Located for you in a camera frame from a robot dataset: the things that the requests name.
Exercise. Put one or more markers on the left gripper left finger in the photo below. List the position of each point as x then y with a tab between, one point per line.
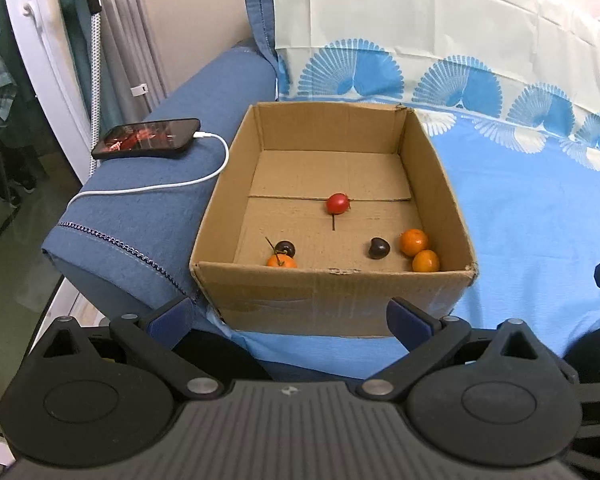
149	343

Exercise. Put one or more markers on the small red tomato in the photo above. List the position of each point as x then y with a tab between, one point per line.
337	204

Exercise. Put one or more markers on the cardboard box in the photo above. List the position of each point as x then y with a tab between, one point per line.
286	160

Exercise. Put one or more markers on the small orange fruit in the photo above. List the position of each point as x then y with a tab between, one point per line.
413	241

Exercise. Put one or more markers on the grey curtain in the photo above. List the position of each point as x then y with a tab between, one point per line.
133	56

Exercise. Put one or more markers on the blue patterned cloth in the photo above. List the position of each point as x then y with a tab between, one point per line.
509	91

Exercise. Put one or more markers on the blue sofa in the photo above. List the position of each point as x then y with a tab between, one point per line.
125	243

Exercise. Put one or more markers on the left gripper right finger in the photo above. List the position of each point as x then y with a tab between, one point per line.
431	343

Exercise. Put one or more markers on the orange fruit with stem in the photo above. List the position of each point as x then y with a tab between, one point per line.
279	260

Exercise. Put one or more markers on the white door frame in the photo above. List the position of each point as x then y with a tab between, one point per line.
39	29

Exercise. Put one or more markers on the dark purple small fruit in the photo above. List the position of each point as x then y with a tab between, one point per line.
285	247

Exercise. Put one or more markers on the black smartphone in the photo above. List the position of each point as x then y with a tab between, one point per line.
162	138

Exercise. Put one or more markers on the small orange tomato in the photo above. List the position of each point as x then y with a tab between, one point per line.
426	261

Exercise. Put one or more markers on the dark cherry in box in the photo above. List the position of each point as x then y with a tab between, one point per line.
379	248

